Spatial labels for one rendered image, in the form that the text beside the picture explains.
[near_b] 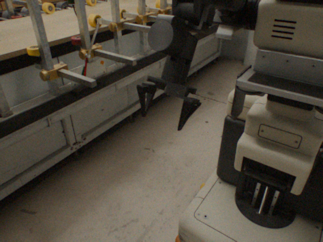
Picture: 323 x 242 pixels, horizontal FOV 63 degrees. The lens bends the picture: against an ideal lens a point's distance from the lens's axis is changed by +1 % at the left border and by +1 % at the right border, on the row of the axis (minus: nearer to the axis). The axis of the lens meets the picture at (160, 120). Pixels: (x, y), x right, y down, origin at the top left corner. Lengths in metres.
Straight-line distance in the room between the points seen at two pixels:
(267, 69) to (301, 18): 0.14
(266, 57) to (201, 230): 0.82
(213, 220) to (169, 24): 0.99
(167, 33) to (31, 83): 1.22
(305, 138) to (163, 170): 1.23
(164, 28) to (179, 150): 1.64
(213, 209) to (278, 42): 0.85
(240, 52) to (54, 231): 3.21
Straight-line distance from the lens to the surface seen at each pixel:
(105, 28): 1.89
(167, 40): 0.50
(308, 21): 0.75
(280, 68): 0.77
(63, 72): 1.38
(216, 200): 1.38
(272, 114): 0.88
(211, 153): 2.08
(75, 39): 1.61
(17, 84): 1.59
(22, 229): 1.78
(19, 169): 1.84
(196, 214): 1.31
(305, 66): 0.75
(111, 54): 1.46
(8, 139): 1.43
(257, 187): 1.31
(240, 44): 3.93
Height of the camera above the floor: 1.32
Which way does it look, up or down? 33 degrees down
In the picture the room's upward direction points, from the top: straight up
